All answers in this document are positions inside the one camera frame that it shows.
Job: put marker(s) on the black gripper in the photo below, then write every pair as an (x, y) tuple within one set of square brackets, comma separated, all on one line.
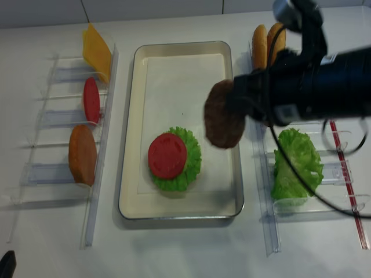
[(275, 94)]

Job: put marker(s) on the brown meat patty front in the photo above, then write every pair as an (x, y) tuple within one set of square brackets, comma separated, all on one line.
[(223, 128)]

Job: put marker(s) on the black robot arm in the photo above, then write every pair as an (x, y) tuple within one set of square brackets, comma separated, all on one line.
[(309, 85)]

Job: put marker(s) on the green lettuce leaf in rack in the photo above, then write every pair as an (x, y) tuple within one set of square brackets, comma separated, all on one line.
[(305, 159)]

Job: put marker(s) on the red tomato slice on tray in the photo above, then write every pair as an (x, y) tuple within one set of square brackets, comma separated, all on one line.
[(167, 156)]

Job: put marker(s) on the green lettuce leaf on tray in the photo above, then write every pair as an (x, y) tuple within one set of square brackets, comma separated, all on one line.
[(192, 166)]

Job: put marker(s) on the red tomato slice in rack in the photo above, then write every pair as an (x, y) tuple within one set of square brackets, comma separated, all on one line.
[(91, 100)]

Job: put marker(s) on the orange cheese slice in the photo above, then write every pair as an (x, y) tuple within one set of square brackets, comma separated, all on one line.
[(97, 54)]

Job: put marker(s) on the yellow cheese slice behind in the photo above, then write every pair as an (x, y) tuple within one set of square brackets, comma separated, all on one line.
[(84, 37)]

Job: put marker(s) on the right burger bun in rack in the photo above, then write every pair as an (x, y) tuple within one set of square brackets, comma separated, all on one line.
[(280, 42)]

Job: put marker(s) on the burger bun in rack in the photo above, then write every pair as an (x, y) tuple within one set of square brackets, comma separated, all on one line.
[(280, 42), (259, 48)]

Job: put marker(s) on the left burger bun in rack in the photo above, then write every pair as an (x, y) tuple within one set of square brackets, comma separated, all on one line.
[(259, 48)]

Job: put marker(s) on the clear acrylic right rack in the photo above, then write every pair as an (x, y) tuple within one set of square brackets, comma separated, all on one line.
[(336, 184)]

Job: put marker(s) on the clear acrylic rack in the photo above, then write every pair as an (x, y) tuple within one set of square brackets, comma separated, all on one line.
[(336, 184), (45, 179)]

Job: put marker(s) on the cream metal baking tray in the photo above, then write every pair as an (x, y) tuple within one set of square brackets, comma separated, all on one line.
[(170, 84)]

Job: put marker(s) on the brown bun half left rack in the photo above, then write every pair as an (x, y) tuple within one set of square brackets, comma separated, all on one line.
[(82, 155)]

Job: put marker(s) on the clear acrylic left rack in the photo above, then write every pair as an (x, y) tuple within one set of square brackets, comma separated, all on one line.
[(45, 179)]

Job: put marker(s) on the black object bottom left corner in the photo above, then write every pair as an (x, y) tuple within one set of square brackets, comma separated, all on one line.
[(8, 264)]

